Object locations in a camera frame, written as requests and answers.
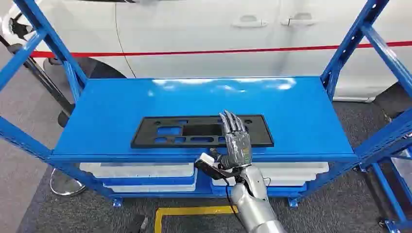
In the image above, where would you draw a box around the black robot foot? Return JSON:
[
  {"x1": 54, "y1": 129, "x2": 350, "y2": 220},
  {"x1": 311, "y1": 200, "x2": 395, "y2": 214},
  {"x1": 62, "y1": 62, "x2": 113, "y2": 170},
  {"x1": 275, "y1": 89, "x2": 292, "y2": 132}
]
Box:
[{"x1": 126, "y1": 214, "x2": 150, "y2": 233}]

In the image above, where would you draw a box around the yellow floor tape frame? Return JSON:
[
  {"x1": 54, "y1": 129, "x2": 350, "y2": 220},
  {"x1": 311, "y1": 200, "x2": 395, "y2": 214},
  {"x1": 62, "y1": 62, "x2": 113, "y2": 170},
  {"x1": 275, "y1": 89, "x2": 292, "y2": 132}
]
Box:
[{"x1": 154, "y1": 205, "x2": 239, "y2": 233}]

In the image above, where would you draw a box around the blue metal shelf rack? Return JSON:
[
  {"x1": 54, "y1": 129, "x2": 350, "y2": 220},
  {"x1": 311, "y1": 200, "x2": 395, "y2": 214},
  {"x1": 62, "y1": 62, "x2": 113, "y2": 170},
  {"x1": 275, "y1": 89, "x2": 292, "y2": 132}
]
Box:
[{"x1": 0, "y1": 0, "x2": 412, "y2": 233}]

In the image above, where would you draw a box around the black stanchion post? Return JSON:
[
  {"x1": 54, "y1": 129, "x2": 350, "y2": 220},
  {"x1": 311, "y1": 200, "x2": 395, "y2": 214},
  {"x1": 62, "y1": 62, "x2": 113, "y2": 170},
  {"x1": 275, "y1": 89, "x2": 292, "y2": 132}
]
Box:
[{"x1": 0, "y1": 33, "x2": 76, "y2": 128}]

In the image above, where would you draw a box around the white plastic bin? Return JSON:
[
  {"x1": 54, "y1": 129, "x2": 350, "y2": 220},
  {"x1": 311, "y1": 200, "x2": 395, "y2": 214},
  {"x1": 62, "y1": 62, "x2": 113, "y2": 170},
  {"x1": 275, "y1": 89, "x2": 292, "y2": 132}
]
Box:
[
  {"x1": 210, "y1": 162, "x2": 330, "y2": 187},
  {"x1": 79, "y1": 162, "x2": 199, "y2": 194}
]

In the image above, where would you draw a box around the white car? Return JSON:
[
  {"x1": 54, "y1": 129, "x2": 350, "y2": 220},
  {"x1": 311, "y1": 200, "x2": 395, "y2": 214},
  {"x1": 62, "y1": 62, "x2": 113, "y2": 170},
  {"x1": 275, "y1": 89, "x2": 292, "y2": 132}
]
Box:
[{"x1": 0, "y1": 0, "x2": 412, "y2": 119}]

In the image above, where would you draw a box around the red barrier belt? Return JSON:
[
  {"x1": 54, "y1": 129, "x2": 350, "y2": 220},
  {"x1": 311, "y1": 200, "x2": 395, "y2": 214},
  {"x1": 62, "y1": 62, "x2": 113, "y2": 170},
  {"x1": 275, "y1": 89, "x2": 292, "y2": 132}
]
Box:
[{"x1": 30, "y1": 40, "x2": 412, "y2": 59}]

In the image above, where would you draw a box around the black plastic perforated panel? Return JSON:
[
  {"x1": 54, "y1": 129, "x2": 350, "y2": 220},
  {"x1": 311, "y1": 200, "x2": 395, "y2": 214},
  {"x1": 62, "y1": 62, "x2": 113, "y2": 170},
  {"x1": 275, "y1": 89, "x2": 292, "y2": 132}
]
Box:
[{"x1": 130, "y1": 114, "x2": 275, "y2": 149}]

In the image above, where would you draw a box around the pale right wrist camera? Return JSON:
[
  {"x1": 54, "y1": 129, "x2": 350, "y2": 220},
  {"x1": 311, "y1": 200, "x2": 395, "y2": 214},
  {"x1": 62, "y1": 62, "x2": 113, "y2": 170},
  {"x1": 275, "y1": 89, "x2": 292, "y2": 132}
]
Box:
[{"x1": 193, "y1": 153, "x2": 240, "y2": 181}]

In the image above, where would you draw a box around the chrome stanchion base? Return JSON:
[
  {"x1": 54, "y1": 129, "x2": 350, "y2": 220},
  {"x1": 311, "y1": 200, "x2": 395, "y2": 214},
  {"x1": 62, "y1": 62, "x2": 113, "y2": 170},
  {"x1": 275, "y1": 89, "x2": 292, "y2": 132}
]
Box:
[{"x1": 49, "y1": 167, "x2": 87, "y2": 197}]

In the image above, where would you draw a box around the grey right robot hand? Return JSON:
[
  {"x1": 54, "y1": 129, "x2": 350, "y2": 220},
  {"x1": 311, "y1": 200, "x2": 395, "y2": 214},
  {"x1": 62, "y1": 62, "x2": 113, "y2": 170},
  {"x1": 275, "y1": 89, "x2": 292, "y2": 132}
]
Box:
[{"x1": 210, "y1": 110, "x2": 253, "y2": 170}]

